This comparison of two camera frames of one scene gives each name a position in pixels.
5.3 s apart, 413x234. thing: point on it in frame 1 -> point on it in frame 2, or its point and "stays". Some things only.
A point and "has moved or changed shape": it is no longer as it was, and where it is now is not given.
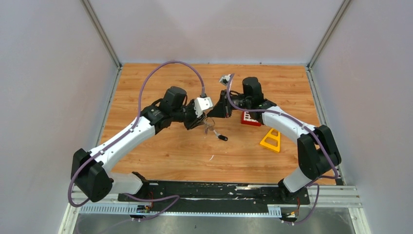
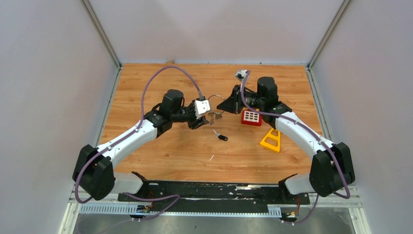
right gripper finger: x=218 y=110 -> x=233 y=104
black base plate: x=207 y=196 stays
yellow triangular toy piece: x=275 y=148 stays
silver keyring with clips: x=208 y=126 has moved or changed shape
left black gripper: x=196 y=121 stays
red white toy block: x=247 y=119 stays
